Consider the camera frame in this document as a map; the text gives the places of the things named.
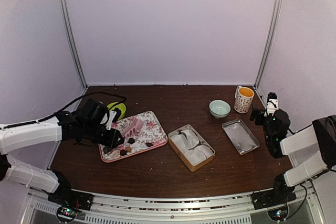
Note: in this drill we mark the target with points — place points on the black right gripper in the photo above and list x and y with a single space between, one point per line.
258 121

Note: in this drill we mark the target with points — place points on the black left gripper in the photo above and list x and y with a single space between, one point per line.
114 136

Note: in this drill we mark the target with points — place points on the pink metal tongs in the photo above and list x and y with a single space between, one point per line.
133 127

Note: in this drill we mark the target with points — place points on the bear print tin lid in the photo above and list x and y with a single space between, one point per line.
240 136

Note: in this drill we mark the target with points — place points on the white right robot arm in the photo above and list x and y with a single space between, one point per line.
325 131

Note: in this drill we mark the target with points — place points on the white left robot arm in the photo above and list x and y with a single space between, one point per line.
55 128

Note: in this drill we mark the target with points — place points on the dark rose chocolate upper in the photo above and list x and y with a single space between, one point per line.
131 140

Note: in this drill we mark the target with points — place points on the dark rose chocolate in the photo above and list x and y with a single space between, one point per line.
131 140
123 152

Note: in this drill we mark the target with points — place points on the dark rose chocolate lower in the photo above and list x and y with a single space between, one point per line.
123 152

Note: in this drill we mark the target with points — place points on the caramel shell chocolate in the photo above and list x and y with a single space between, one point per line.
128 149

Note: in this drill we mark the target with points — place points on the white chocolate piece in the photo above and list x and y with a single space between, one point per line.
114 154

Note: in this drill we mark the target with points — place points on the pink floral serving tray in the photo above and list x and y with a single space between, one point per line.
151 132

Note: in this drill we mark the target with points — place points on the lime green plastic bowl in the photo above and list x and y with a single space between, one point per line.
120 108

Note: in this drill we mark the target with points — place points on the white floral mug yellow inside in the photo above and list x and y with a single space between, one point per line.
243 99

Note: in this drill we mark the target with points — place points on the light blue ceramic bowl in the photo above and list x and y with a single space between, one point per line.
219 109

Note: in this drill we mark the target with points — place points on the tan tin box paper cups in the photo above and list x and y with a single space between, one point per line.
191 147

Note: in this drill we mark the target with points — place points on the right circuit board with leds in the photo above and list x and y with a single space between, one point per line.
279 214

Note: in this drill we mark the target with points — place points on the circuit board with leds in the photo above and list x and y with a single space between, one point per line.
279 214
65 214

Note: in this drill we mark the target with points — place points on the left circuit board with leds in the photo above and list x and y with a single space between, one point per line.
65 214

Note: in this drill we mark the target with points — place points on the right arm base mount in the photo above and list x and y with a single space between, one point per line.
280 194

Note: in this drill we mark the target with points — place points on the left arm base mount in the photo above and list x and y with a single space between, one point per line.
65 196

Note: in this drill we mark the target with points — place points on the right side aluminium base rail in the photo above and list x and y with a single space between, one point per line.
308 169

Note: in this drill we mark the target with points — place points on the front aluminium frame rail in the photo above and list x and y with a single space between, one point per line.
236 208

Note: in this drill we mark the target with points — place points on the right rear aluminium corner post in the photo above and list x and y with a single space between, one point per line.
275 14

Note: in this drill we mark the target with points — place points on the aluminium corner post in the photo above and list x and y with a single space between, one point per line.
275 14
72 43

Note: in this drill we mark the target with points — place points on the left rear aluminium corner post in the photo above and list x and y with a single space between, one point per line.
72 43

